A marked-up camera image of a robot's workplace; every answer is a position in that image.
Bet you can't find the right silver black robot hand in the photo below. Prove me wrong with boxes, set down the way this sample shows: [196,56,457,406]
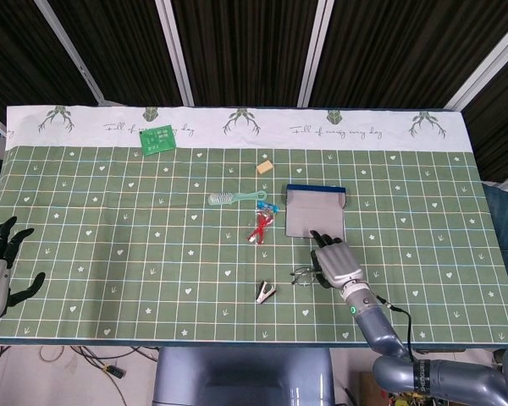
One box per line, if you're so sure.
[309,229,364,291]

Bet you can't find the black wire-frame eyeglasses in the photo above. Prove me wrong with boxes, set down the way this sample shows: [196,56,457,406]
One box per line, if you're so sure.
[290,265,328,288]

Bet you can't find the blue glasses case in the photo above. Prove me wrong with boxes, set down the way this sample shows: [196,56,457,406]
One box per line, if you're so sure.
[284,183,348,240]

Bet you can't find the black staple remover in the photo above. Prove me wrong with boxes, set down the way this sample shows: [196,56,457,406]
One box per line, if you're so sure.
[256,280,279,305]

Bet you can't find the red toy figure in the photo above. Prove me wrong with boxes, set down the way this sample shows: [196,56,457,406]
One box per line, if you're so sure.
[246,212,276,245]

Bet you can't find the mint green brush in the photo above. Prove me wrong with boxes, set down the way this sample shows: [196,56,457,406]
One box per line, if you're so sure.
[207,190,268,207]

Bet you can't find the grey-blue robot torso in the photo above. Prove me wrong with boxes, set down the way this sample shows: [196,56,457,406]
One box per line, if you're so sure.
[152,347,335,406]

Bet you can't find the green checked tablecloth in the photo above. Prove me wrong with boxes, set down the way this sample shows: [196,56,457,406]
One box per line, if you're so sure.
[0,104,508,344]

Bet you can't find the green circuit board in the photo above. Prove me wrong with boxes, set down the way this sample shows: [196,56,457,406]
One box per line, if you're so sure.
[139,124,176,157]

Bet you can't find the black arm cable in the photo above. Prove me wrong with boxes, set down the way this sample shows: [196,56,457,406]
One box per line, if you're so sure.
[374,295,418,360]

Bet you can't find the tangled floor cables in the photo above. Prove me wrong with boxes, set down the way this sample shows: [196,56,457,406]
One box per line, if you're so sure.
[37,344,160,381]

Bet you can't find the white metal frame post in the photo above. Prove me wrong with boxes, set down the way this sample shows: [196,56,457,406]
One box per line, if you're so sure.
[36,0,107,107]
[154,0,195,107]
[296,0,335,109]
[442,12,508,113]

